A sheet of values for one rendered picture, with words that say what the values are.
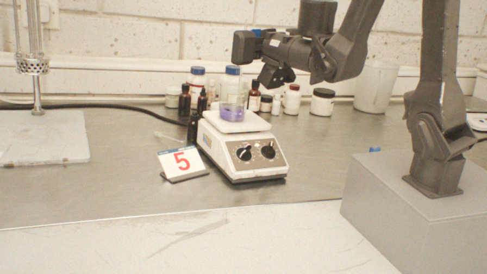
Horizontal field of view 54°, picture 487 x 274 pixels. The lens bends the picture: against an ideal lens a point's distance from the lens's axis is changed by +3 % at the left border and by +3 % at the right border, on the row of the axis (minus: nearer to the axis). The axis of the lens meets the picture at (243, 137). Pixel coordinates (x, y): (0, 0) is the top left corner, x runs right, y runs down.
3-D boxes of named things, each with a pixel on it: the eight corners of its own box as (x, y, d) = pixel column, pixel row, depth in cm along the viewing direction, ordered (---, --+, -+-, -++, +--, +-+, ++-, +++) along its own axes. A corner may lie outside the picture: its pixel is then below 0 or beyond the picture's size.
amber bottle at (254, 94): (243, 110, 137) (247, 78, 134) (254, 109, 139) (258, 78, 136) (249, 114, 134) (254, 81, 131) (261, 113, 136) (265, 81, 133)
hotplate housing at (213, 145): (288, 178, 96) (294, 143, 94) (231, 185, 91) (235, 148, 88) (242, 139, 115) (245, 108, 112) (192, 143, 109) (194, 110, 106)
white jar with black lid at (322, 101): (312, 116, 140) (316, 92, 137) (307, 109, 146) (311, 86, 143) (334, 117, 140) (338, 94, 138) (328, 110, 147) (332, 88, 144)
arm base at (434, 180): (464, 193, 72) (476, 158, 69) (430, 199, 69) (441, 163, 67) (430, 171, 77) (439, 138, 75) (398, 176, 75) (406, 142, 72)
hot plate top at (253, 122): (273, 130, 100) (273, 126, 99) (222, 133, 94) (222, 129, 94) (248, 112, 110) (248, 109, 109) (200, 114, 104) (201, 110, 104)
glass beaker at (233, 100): (239, 116, 105) (244, 79, 102) (250, 125, 99) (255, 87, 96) (210, 116, 102) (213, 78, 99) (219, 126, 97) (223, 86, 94)
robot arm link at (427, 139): (473, 153, 71) (487, 113, 69) (444, 169, 66) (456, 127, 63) (431, 137, 76) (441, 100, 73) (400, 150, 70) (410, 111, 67)
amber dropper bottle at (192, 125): (201, 140, 111) (203, 112, 109) (189, 141, 110) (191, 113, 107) (196, 136, 114) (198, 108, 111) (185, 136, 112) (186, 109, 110)
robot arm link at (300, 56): (333, 83, 86) (341, 32, 83) (315, 89, 83) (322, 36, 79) (303, 75, 91) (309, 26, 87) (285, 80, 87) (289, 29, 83)
